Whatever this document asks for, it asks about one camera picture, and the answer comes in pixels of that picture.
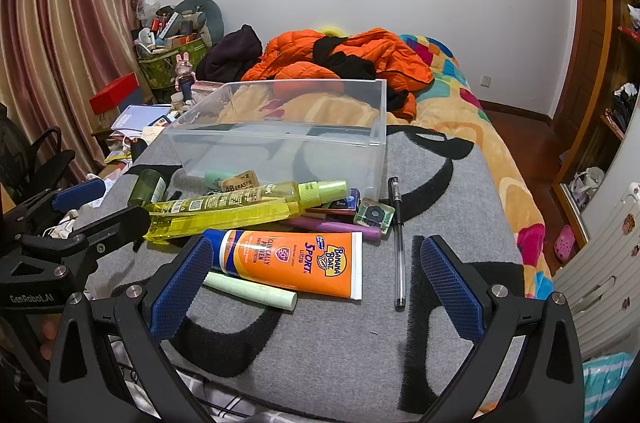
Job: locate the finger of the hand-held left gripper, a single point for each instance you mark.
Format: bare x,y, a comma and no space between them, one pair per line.
80,194
120,223

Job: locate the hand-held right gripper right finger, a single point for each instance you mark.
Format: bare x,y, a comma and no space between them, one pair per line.
452,288

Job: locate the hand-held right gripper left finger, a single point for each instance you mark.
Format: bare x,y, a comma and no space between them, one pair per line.
180,288

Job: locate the dark green bottle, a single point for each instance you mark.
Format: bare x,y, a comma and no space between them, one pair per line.
145,188

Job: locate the black pen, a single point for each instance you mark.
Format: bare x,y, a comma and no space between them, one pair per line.
398,253

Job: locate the pale cream tube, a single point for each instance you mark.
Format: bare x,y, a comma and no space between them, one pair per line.
250,293

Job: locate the yellow spray bottle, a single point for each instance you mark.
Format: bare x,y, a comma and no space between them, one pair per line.
225,215

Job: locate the orange sunscreen tube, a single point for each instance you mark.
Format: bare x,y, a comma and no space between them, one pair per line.
290,263

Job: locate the tan eraser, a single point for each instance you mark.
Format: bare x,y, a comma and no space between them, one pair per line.
241,182

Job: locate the clear plastic bin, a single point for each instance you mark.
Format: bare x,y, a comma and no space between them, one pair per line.
280,143

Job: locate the person's left hand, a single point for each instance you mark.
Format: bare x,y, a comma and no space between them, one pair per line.
47,332

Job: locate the black office chair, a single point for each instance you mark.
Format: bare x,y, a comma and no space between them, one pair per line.
45,158

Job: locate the pile of loose papers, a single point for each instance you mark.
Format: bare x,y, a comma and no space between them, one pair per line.
120,153

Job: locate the blue notebook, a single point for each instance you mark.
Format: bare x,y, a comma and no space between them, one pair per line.
135,118

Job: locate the red box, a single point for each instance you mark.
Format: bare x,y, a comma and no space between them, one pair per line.
112,95

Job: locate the green square case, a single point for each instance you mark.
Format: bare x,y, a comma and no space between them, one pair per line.
375,214

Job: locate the colourful patterned bedspread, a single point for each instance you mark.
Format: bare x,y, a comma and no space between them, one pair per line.
505,183

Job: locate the pink clog shoe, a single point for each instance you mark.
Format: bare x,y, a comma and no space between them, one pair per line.
565,245

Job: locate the white cup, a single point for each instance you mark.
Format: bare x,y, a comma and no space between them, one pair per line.
177,100

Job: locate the small dark blue box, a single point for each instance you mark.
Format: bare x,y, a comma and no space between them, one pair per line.
345,205

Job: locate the green storage bag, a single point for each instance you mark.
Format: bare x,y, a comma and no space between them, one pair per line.
160,70

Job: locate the white suitcase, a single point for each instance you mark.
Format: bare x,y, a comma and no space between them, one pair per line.
600,263

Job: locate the pink pouch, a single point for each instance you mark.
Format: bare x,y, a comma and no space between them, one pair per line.
202,92

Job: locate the pink bunny toy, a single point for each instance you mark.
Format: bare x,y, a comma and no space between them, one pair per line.
184,68

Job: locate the striped pink curtain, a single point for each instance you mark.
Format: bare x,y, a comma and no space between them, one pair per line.
60,28

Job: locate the white plastic bag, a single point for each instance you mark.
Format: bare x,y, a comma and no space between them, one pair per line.
587,185

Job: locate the teal striped cloth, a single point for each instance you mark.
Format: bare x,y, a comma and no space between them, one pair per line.
607,388

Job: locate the dark purple garment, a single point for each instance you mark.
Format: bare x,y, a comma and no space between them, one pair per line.
230,53

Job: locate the white wardrobe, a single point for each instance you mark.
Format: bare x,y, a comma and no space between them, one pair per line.
620,173

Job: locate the grey neck pillow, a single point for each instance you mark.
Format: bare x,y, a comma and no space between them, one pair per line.
212,20

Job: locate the wooden shelf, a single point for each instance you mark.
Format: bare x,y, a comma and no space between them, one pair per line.
617,123

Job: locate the orange puffer jacket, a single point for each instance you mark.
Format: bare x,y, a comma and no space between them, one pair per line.
390,53

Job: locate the black garment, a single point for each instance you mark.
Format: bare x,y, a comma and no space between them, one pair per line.
340,53

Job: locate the wooden door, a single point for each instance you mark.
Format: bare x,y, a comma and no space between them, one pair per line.
585,53

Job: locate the wall socket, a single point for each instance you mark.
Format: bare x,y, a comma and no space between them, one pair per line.
486,80

